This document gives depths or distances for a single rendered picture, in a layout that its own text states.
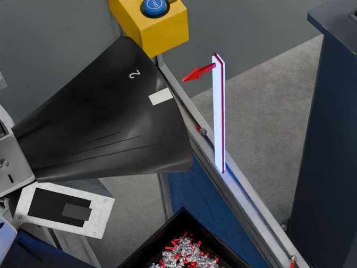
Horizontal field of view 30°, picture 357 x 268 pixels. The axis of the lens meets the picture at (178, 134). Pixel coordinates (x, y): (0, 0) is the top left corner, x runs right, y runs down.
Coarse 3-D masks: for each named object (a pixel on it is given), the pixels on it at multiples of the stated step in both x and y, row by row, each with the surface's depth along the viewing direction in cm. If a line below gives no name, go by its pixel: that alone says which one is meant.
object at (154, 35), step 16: (112, 0) 129; (128, 0) 124; (144, 0) 124; (128, 16) 123; (144, 16) 122; (160, 16) 121; (176, 16) 122; (128, 32) 129; (144, 32) 121; (160, 32) 123; (176, 32) 126; (144, 48) 125; (160, 48) 127
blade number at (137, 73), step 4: (136, 68) 98; (128, 72) 98; (132, 72) 98; (136, 72) 98; (140, 72) 98; (124, 76) 98; (128, 76) 98; (132, 76) 98; (136, 76) 98; (140, 76) 98; (128, 80) 98; (132, 80) 98; (136, 80) 98
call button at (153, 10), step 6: (150, 0) 122; (156, 0) 122; (162, 0) 122; (144, 6) 122; (150, 6) 122; (156, 6) 122; (162, 6) 121; (150, 12) 121; (156, 12) 121; (162, 12) 122
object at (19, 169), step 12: (0, 144) 95; (12, 144) 95; (0, 156) 94; (12, 156) 94; (24, 156) 93; (0, 168) 93; (12, 168) 93; (24, 168) 93; (0, 180) 92; (24, 180) 92; (0, 192) 91
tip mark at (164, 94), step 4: (160, 92) 98; (164, 92) 98; (168, 92) 98; (152, 96) 97; (156, 96) 97; (160, 96) 97; (164, 96) 97; (168, 96) 98; (172, 96) 98; (152, 100) 97; (156, 100) 97; (160, 100) 97; (164, 100) 97
